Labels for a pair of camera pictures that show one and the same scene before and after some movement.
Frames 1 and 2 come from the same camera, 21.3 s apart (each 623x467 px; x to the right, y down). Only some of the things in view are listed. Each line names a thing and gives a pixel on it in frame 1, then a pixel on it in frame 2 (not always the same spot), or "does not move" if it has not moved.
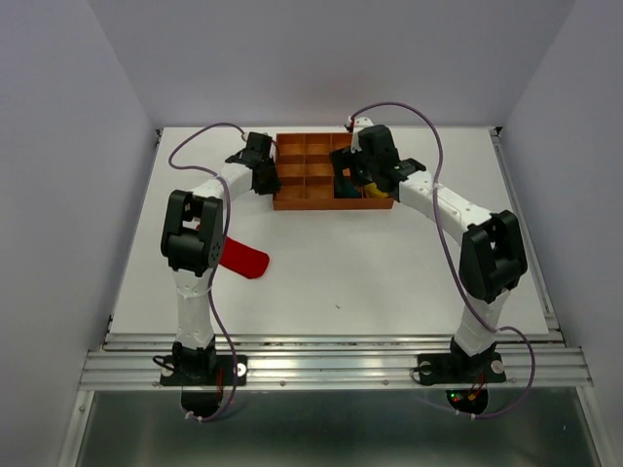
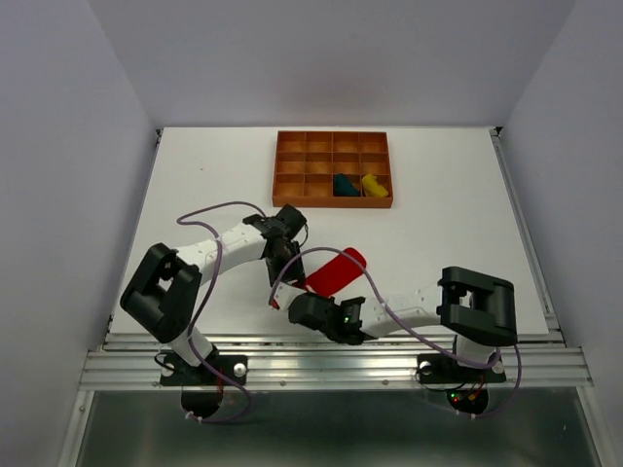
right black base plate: (450, 368) does not move
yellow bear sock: (371, 192) does not move
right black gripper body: (361, 170) -> (321, 297)
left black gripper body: (270, 182) -> (273, 264)
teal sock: (346, 189) does not move
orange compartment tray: (307, 174) does not move
